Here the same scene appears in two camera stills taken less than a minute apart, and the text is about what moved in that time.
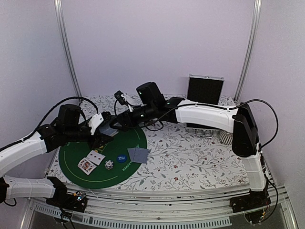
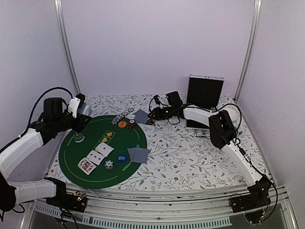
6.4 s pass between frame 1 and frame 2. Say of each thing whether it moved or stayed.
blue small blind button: stayed
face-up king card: stayed
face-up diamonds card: stayed
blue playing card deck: moved
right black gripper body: moved
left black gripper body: moved
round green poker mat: stayed
